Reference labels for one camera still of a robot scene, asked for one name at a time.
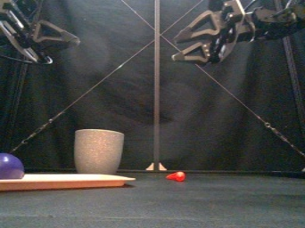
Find pink rectangular plate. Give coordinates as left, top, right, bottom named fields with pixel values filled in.
left=0, top=173, right=137, bottom=191

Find black cloth backdrop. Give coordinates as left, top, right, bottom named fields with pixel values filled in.
left=0, top=0, right=305, bottom=175

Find grey speckled cup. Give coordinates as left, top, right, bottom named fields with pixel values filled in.
left=73, top=128, right=126, bottom=175

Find small red toy chili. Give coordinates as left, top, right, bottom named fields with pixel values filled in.
left=165, top=171, right=188, bottom=183

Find grey vertical frame post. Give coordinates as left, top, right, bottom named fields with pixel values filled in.
left=153, top=0, right=162, bottom=172

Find thin diagonal brace wire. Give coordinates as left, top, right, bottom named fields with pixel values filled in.
left=8, top=0, right=209, bottom=154
left=120, top=0, right=305, bottom=158

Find dark side frame post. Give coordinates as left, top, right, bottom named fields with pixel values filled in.
left=273, top=0, right=305, bottom=126

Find grey post foot bracket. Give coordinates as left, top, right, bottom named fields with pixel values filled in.
left=145, top=161, right=169, bottom=172

